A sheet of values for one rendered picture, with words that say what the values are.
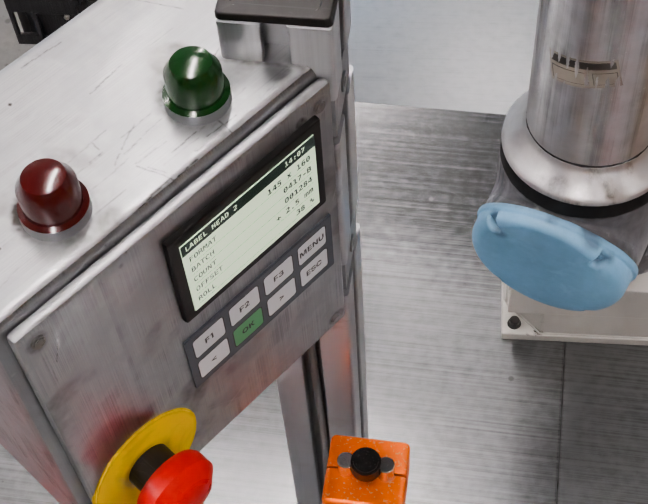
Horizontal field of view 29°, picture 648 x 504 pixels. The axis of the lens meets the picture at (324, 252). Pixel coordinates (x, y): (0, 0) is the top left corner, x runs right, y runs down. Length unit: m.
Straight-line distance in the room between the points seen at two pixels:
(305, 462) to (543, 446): 0.35
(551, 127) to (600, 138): 0.03
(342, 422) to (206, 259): 0.28
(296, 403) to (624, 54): 0.28
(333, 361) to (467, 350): 0.48
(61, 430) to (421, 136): 0.84
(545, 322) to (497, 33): 0.38
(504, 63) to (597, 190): 0.54
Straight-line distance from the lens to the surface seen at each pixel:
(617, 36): 0.75
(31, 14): 1.05
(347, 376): 0.70
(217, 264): 0.50
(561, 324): 1.14
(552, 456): 1.11
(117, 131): 0.48
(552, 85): 0.79
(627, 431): 1.13
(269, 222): 0.51
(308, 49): 0.48
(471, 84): 1.34
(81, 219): 0.45
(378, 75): 1.35
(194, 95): 0.46
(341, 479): 0.70
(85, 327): 0.46
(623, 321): 1.14
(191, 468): 0.55
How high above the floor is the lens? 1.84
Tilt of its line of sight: 56 degrees down
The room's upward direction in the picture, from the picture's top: 5 degrees counter-clockwise
